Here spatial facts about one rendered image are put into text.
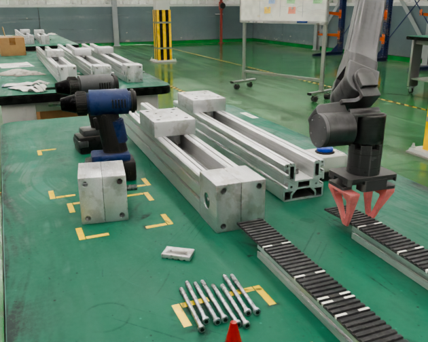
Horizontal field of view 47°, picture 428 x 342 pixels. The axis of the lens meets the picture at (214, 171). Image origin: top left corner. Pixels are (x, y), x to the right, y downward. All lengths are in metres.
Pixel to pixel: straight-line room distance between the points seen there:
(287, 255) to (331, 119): 0.23
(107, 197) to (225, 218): 0.23
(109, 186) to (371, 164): 0.48
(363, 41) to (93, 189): 0.58
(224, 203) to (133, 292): 0.25
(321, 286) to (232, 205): 0.27
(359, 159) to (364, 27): 0.27
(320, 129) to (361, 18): 0.28
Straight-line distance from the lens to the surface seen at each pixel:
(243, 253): 0.86
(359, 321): 0.66
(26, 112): 2.67
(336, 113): 0.84
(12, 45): 4.67
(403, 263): 0.85
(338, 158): 1.22
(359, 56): 0.94
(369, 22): 1.03
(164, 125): 1.26
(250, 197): 0.92
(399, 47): 11.93
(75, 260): 0.87
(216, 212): 0.91
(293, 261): 0.77
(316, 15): 6.58
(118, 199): 0.98
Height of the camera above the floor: 1.18
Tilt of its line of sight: 19 degrees down
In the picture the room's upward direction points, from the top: straight up
